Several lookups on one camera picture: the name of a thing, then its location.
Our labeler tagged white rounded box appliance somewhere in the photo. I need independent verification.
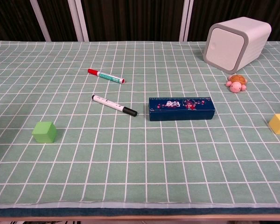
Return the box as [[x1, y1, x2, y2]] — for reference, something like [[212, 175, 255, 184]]
[[203, 16, 272, 72]]

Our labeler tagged white partition post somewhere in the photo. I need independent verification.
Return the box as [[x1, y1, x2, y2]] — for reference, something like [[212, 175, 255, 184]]
[[67, 0, 89, 42], [178, 0, 194, 42], [29, 0, 52, 42]]

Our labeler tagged green cube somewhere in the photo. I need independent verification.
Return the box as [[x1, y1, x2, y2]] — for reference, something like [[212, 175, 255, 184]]
[[32, 121, 57, 144]]

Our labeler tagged pink turtle toy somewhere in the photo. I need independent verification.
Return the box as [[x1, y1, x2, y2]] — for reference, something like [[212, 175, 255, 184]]
[[225, 74, 248, 94]]

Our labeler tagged black capped whiteboard marker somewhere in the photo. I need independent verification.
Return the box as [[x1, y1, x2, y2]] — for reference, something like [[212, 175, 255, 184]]
[[91, 94, 138, 117]]

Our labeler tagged green checked tablecloth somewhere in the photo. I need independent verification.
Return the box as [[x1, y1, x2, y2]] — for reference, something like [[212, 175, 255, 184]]
[[0, 41, 280, 210]]

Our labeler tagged red capped whiteboard marker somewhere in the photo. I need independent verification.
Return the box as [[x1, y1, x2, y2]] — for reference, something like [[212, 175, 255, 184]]
[[87, 68, 126, 85]]

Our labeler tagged blue glasses case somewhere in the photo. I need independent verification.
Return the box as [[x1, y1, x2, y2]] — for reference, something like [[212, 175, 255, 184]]
[[148, 96, 216, 122]]

